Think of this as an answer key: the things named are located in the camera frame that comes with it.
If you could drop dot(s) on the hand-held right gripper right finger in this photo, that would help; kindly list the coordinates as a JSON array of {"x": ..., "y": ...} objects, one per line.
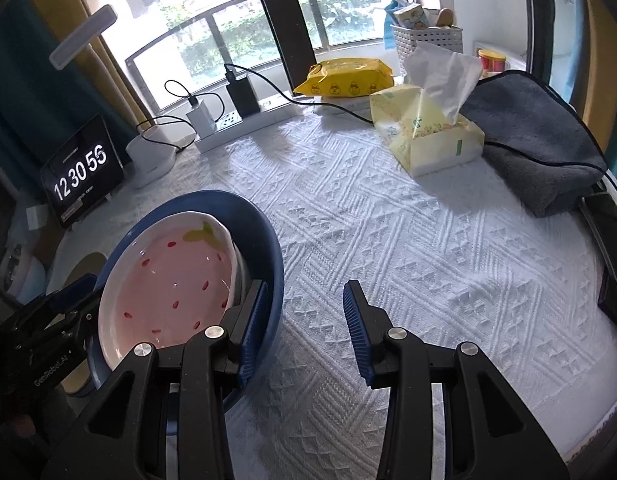
[{"x": 358, "y": 330}]

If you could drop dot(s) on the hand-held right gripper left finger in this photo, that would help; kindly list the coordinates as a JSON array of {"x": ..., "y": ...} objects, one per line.
[{"x": 253, "y": 335}]

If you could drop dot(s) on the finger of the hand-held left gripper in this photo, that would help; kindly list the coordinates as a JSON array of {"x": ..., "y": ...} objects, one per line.
[
  {"x": 71, "y": 292},
  {"x": 83, "y": 325}
]

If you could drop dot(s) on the blue bowl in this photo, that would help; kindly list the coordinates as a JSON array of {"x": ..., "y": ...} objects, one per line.
[{"x": 258, "y": 245}]

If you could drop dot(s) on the pink strawberry print bowl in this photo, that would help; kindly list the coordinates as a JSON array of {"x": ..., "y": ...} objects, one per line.
[{"x": 173, "y": 280}]

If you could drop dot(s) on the small white box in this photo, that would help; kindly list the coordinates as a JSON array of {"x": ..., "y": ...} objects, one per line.
[{"x": 38, "y": 217}]

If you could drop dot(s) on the white textured tablecloth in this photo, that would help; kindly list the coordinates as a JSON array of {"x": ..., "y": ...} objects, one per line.
[{"x": 388, "y": 235}]

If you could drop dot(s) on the black tablet with clock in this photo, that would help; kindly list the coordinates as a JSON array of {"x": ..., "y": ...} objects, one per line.
[{"x": 83, "y": 170}]

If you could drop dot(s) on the white desk lamp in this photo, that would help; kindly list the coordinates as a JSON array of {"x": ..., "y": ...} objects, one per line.
[{"x": 148, "y": 160}]

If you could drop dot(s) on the yellow tissue pack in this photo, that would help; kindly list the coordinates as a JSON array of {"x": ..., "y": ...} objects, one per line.
[{"x": 423, "y": 130}]

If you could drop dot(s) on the teal curtain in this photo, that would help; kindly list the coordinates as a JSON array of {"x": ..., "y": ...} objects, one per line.
[{"x": 33, "y": 85}]

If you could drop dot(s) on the white power strip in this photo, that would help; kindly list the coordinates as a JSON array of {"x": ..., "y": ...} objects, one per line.
[{"x": 248, "y": 122}]

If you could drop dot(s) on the white charger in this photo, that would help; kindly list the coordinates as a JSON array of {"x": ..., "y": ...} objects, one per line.
[{"x": 202, "y": 117}]

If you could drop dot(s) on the black charger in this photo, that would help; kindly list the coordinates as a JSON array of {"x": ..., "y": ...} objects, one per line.
[{"x": 243, "y": 95}]

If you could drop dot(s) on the yellow wet wipes packet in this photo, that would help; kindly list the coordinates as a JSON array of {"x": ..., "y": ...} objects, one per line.
[{"x": 346, "y": 77}]

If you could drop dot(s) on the grey towel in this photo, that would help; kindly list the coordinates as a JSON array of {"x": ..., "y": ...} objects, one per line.
[{"x": 533, "y": 130}]

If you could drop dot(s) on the white woven basket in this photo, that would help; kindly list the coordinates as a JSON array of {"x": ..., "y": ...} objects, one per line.
[{"x": 428, "y": 45}]

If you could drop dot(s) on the yellow lidded jar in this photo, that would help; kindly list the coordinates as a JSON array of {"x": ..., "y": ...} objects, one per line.
[{"x": 492, "y": 62}]

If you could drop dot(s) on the blue plastic bag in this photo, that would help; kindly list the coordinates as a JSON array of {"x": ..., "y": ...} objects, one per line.
[{"x": 394, "y": 20}]

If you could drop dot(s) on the printed yellow carton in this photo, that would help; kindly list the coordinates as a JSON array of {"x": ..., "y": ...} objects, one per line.
[{"x": 411, "y": 16}]

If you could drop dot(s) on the brown rounded item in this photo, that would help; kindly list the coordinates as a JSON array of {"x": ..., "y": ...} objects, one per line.
[{"x": 444, "y": 17}]

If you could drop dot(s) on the black balcony railing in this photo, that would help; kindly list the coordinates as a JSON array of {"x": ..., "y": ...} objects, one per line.
[{"x": 308, "y": 0}]

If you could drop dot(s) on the black window frame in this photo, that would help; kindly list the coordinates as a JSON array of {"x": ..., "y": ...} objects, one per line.
[{"x": 283, "y": 35}]

